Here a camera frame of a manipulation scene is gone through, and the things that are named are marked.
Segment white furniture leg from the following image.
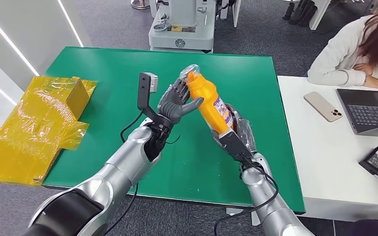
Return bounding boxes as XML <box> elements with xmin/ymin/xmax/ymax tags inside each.
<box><xmin>231</xmin><ymin>0</ymin><xmax>243</xmax><ymax>29</ymax></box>

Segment person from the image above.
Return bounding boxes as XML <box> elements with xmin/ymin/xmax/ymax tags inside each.
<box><xmin>308</xmin><ymin>3</ymin><xmax>378</xmax><ymax>90</ymax></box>

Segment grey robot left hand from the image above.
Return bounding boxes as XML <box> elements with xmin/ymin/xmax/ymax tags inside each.
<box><xmin>157</xmin><ymin>77</ymin><xmax>205</xmax><ymax>125</ymax></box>

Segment white table foot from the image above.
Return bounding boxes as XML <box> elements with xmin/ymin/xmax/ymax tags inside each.
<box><xmin>225</xmin><ymin>207</ymin><xmax>261</xmax><ymax>227</ymax></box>

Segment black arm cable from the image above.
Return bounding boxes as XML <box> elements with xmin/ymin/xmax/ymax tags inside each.
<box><xmin>213</xmin><ymin>156</ymin><xmax>279</xmax><ymax>236</ymax></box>
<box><xmin>103</xmin><ymin>109</ymin><xmax>145</xmax><ymax>236</ymax></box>

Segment pale grey machine base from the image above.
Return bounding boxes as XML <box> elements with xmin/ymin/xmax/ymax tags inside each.
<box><xmin>148</xmin><ymin>0</ymin><xmax>217</xmax><ymax>54</ymax></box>

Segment grey laptop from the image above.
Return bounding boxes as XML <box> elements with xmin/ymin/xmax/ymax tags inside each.
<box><xmin>336</xmin><ymin>88</ymin><xmax>378</xmax><ymax>139</ymax></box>

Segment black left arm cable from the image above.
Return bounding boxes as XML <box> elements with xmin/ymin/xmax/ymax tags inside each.
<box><xmin>103</xmin><ymin>109</ymin><xmax>145</xmax><ymax>236</ymax></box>

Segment metal stanchion base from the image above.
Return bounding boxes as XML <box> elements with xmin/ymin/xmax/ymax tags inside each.
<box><xmin>130</xmin><ymin>0</ymin><xmax>151</xmax><ymax>10</ymax></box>

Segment yellow taped cardboard box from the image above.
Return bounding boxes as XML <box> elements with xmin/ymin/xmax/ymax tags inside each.
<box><xmin>0</xmin><ymin>76</ymin><xmax>98</xmax><ymax>186</ymax></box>

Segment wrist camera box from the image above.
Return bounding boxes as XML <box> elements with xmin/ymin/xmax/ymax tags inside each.
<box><xmin>218</xmin><ymin>128</ymin><xmax>253</xmax><ymax>163</ymax></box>
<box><xmin>137</xmin><ymin>72</ymin><xmax>159</xmax><ymax>119</ymax></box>

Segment beige smartphone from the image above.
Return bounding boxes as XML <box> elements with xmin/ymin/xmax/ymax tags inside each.
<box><xmin>304</xmin><ymin>91</ymin><xmax>343</xmax><ymax>123</ymax></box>

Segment white desk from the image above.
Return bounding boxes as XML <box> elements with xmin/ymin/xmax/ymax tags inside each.
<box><xmin>309</xmin><ymin>0</ymin><xmax>376</xmax><ymax>31</ymax></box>

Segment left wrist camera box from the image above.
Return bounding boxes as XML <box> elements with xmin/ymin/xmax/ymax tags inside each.
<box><xmin>137</xmin><ymin>72</ymin><xmax>159</xmax><ymax>119</ymax></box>

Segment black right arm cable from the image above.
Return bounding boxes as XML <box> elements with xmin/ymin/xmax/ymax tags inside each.
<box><xmin>213</xmin><ymin>156</ymin><xmax>279</xmax><ymax>236</ymax></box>

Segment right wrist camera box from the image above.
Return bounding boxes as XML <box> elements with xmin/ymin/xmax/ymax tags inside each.
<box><xmin>218</xmin><ymin>128</ymin><xmax>253</xmax><ymax>163</ymax></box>

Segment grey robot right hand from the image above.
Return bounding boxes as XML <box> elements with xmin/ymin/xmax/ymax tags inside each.
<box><xmin>225</xmin><ymin>103</ymin><xmax>257</xmax><ymax>154</ymax></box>

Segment orange plastic bottle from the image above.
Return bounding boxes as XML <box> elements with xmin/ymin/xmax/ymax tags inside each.
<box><xmin>179</xmin><ymin>64</ymin><xmax>235</xmax><ymax>135</ymax></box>

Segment black power adapter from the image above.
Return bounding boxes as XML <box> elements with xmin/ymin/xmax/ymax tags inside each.
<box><xmin>358</xmin><ymin>146</ymin><xmax>378</xmax><ymax>176</ymax></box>

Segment black boots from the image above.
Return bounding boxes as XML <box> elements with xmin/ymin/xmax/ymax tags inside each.
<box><xmin>282</xmin><ymin>1</ymin><xmax>318</xmax><ymax>29</ymax></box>

